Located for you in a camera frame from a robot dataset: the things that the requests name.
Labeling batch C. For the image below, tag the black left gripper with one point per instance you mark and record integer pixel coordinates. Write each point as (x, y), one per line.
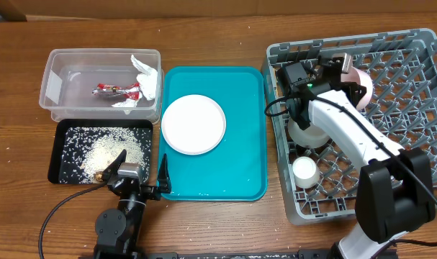
(154, 193)

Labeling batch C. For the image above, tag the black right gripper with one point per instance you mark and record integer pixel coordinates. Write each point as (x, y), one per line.
(330, 77)

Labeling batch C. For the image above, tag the grey bowl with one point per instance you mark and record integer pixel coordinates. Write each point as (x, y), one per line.
(312, 137)

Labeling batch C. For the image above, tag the pink plate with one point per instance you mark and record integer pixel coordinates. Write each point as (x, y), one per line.
(193, 124)

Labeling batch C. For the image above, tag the red snack wrapper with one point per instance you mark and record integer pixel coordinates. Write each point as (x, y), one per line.
(115, 90)

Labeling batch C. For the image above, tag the white napkin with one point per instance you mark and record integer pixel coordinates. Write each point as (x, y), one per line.
(144, 87)

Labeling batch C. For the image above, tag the white paper cup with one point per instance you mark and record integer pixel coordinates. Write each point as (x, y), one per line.
(306, 172)

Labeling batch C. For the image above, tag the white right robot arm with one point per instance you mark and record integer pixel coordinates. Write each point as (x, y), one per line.
(394, 194)

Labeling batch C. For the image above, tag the black rectangular tray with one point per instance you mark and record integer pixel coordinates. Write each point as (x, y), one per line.
(65, 124)

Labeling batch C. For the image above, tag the grey dish rack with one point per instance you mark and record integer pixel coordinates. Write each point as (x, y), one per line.
(403, 69)

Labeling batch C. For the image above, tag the teal serving tray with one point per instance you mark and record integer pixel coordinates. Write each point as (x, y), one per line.
(237, 169)

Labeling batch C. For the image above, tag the clear plastic bin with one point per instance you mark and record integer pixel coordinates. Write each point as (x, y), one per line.
(72, 74)

